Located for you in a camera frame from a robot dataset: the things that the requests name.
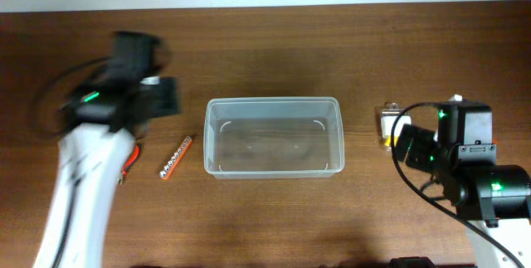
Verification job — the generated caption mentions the red handled pliers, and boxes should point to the red handled pliers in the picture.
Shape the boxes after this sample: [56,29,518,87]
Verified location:
[118,143,142,185]

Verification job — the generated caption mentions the clear box of wall plugs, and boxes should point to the clear box of wall plugs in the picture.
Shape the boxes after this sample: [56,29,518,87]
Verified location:
[377,102,412,151]

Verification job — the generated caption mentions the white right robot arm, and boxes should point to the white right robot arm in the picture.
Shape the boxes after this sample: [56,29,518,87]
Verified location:
[389,100,530,267]

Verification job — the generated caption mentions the clear plastic container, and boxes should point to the clear plastic container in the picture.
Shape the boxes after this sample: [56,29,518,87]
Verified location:
[203,96,345,179]

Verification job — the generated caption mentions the orange socket bit holder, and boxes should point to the orange socket bit holder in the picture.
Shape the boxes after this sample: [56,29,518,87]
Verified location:
[159,136,193,181]

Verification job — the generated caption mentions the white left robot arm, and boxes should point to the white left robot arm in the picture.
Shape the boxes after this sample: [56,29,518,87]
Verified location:
[33,31,178,267]

